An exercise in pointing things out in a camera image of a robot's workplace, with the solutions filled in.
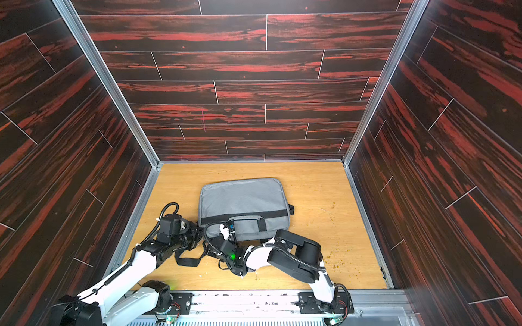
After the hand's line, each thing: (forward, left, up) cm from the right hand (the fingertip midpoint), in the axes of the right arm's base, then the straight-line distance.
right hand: (206, 241), depth 86 cm
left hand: (+4, -2, +5) cm, 6 cm away
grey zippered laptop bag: (+15, -21, +2) cm, 26 cm away
